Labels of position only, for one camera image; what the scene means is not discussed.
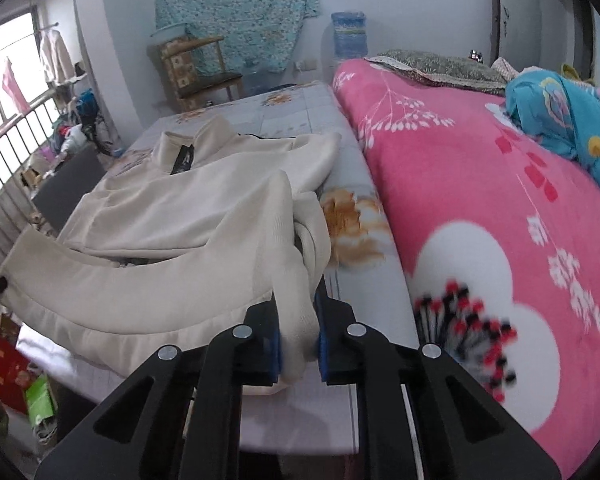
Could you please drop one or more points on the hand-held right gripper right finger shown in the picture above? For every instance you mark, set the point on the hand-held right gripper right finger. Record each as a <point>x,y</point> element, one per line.
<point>322,355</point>

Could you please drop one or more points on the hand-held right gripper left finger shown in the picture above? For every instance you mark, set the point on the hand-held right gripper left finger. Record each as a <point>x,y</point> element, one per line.
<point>276,355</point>

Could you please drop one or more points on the cream zip jacket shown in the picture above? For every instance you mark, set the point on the cream zip jacket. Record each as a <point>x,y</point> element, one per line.
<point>180,210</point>

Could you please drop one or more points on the pile of colourful clothes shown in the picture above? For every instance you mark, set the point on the pile of colourful clothes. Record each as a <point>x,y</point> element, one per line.
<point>85,120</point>

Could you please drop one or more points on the floral bed sheet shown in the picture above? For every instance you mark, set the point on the floral bed sheet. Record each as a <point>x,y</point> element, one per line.
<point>370,320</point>

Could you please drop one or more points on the red gift box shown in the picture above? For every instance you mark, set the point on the red gift box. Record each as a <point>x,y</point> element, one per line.
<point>12,375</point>

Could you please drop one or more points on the green paper bag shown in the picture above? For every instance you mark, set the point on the green paper bag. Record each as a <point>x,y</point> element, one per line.
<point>40,402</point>

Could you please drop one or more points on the metal railing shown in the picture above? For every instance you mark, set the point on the metal railing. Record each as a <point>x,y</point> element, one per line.
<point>10,170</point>

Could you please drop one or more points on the dark grey board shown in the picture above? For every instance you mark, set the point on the dark grey board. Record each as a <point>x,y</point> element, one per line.
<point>67,185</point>

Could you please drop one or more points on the pink hanging garment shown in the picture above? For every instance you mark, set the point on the pink hanging garment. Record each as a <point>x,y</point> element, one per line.
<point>14,85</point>

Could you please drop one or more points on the pink floral blanket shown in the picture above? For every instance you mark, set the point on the pink floral blanket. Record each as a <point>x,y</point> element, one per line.
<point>480,185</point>

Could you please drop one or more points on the beige hanging garment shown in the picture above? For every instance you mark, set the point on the beige hanging garment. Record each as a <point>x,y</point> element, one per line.
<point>56,57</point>

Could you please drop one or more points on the clear water jug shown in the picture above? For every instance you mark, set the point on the clear water jug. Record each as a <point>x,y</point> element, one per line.
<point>259,79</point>

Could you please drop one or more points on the wooden armchair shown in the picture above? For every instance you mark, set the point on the wooden armchair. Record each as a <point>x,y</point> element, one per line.
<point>215,82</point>

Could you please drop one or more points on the brown patterned cushion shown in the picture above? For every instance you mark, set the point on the brown patterned cushion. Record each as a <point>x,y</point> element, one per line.
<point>177,72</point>

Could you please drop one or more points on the dark patterned pillow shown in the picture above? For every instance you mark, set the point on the dark patterned pillow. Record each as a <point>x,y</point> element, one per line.
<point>445,67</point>

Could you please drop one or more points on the blue water bottle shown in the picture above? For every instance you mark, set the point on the blue water bottle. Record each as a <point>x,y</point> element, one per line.
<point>350,35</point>

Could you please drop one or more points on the cyan floral quilt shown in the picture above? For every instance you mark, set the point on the cyan floral quilt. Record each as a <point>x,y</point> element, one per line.
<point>555,110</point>

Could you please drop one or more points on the white wall socket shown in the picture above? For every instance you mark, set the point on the white wall socket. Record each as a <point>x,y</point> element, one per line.
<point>305,65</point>

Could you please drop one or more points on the teal floral wall cloth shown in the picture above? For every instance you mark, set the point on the teal floral wall cloth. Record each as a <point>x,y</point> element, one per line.
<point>240,15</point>

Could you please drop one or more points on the brown door frame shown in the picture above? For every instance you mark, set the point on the brown door frame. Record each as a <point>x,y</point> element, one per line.
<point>495,10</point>

